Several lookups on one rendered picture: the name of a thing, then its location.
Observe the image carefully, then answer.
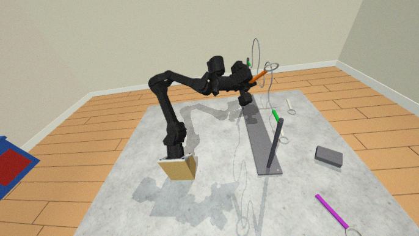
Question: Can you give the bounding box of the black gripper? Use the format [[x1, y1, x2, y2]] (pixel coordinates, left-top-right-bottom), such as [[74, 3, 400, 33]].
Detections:
[[226, 61, 257, 106]]

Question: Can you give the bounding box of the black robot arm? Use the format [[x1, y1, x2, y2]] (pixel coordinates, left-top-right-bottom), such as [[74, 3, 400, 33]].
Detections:
[[148, 56, 253, 160]]

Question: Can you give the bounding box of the orange handle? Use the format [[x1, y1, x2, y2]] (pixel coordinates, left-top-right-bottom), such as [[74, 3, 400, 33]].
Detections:
[[249, 62, 279, 83]]

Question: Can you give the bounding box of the purple handle with grey ring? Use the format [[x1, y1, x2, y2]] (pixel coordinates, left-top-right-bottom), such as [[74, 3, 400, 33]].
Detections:
[[315, 194, 363, 236]]

